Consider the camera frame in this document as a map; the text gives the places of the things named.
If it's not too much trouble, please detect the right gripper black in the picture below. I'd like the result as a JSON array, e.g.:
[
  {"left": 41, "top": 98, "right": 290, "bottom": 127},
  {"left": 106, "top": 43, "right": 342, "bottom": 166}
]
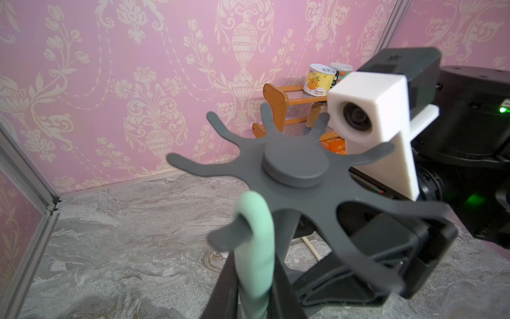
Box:
[{"left": 290, "top": 167, "right": 459, "bottom": 308}]

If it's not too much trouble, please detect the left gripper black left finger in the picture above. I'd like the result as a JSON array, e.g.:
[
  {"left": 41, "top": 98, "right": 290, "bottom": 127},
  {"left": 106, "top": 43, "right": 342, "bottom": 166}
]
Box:
[{"left": 200, "top": 253, "right": 239, "bottom": 319}]

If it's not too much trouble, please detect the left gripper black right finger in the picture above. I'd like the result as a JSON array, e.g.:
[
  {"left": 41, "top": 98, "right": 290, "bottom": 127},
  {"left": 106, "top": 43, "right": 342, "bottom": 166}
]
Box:
[{"left": 269, "top": 255, "right": 307, "bottom": 319}]

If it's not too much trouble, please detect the grey spoon mint handle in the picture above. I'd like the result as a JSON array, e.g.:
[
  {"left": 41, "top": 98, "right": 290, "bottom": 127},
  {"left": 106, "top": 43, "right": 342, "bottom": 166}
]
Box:
[{"left": 234, "top": 191, "right": 275, "bottom": 318}]

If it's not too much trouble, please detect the grey utensil rack stand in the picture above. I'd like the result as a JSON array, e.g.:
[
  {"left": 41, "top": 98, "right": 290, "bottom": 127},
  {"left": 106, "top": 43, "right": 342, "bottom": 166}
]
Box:
[{"left": 167, "top": 104, "right": 450, "bottom": 292}]

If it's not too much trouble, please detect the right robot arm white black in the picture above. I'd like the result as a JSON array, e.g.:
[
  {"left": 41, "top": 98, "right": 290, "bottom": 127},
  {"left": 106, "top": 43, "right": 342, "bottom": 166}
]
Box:
[{"left": 337, "top": 66, "right": 509, "bottom": 299}]

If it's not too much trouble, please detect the wooden shelf rack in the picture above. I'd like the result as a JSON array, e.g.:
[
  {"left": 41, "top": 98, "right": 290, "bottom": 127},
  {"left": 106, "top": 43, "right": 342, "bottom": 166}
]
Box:
[{"left": 263, "top": 83, "right": 327, "bottom": 136}]

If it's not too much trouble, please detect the orange snack bag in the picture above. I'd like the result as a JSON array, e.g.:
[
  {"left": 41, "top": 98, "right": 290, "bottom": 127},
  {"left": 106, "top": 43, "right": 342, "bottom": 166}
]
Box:
[{"left": 320, "top": 138, "right": 346, "bottom": 155}]

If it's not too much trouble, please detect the yellow tin can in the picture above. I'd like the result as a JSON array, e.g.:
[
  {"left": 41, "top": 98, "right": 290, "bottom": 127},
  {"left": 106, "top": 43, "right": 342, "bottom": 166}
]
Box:
[{"left": 303, "top": 64, "right": 337, "bottom": 96}]

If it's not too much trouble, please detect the green label tin can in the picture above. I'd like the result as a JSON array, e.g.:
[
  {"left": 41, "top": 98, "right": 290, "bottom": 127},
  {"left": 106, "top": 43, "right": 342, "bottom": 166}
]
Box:
[{"left": 329, "top": 62, "right": 353, "bottom": 86}]

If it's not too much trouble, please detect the cream spoon mint handle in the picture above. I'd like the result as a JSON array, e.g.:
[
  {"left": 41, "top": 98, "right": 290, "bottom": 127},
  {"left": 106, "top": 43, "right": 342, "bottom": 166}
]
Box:
[{"left": 301, "top": 237, "right": 322, "bottom": 261}]

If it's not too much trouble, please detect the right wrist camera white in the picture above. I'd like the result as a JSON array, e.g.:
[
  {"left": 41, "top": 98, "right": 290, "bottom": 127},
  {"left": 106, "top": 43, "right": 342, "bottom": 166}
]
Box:
[{"left": 328, "top": 47, "right": 441, "bottom": 200}]

